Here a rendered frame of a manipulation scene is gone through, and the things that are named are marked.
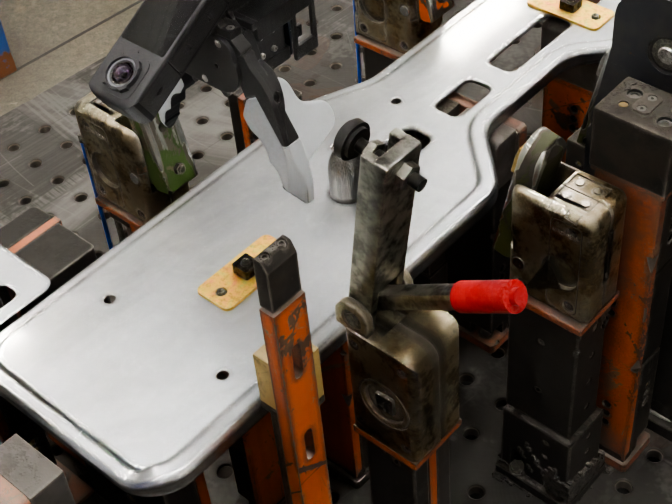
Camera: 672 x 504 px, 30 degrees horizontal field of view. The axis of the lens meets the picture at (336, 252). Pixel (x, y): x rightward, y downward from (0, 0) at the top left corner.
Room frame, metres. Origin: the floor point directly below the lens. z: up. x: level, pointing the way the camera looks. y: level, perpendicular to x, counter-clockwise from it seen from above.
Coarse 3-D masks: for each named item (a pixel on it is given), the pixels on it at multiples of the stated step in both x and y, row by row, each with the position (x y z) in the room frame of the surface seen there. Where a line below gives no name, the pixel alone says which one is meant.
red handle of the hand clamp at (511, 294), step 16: (384, 288) 0.62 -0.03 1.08; (400, 288) 0.61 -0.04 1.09; (416, 288) 0.60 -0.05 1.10; (432, 288) 0.59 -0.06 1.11; (448, 288) 0.58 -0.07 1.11; (464, 288) 0.56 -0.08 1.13; (480, 288) 0.55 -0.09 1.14; (496, 288) 0.54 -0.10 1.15; (512, 288) 0.54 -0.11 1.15; (384, 304) 0.61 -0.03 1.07; (400, 304) 0.60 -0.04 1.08; (416, 304) 0.59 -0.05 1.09; (432, 304) 0.58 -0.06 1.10; (448, 304) 0.57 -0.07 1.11; (464, 304) 0.55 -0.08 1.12; (480, 304) 0.55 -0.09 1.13; (496, 304) 0.54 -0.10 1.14; (512, 304) 0.53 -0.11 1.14
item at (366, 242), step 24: (360, 120) 0.64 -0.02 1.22; (336, 144) 0.62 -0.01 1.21; (360, 144) 0.62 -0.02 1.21; (384, 144) 0.62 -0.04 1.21; (408, 144) 0.61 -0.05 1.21; (360, 168) 0.60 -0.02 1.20; (384, 168) 0.59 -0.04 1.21; (408, 168) 0.60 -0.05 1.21; (360, 192) 0.61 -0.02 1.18; (384, 192) 0.59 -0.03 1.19; (408, 192) 0.61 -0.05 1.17; (360, 216) 0.61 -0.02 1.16; (384, 216) 0.60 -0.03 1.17; (408, 216) 0.62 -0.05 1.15; (360, 240) 0.61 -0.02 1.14; (384, 240) 0.60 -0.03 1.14; (360, 264) 0.61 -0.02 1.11; (384, 264) 0.61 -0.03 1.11; (360, 288) 0.61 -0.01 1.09
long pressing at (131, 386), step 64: (512, 0) 1.08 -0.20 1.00; (448, 64) 0.98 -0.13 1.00; (576, 64) 0.97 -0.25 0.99; (384, 128) 0.89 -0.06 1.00; (448, 128) 0.89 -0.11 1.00; (192, 192) 0.84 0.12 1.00; (256, 192) 0.82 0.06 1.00; (320, 192) 0.82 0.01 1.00; (448, 192) 0.80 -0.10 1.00; (128, 256) 0.76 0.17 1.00; (192, 256) 0.75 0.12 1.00; (320, 256) 0.74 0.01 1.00; (64, 320) 0.69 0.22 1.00; (128, 320) 0.69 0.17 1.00; (192, 320) 0.68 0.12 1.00; (256, 320) 0.67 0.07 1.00; (320, 320) 0.67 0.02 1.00; (0, 384) 0.64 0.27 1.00; (64, 384) 0.63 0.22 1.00; (128, 384) 0.62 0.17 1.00; (192, 384) 0.61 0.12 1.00; (256, 384) 0.61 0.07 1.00; (128, 448) 0.56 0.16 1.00; (192, 448) 0.55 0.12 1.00
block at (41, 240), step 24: (24, 216) 0.85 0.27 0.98; (48, 216) 0.84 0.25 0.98; (0, 240) 0.82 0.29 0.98; (24, 240) 0.82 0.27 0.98; (48, 240) 0.81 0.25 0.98; (72, 240) 0.81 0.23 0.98; (48, 264) 0.78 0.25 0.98; (72, 264) 0.78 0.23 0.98; (0, 288) 0.81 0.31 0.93; (48, 288) 0.76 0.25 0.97; (24, 312) 0.79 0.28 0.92; (72, 456) 0.79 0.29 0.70
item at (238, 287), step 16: (256, 240) 0.76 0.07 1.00; (272, 240) 0.76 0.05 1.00; (240, 256) 0.74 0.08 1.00; (224, 272) 0.73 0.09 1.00; (240, 272) 0.72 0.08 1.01; (208, 288) 0.71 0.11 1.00; (224, 288) 0.71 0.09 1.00; (240, 288) 0.71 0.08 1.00; (256, 288) 0.71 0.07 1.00; (224, 304) 0.69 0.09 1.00
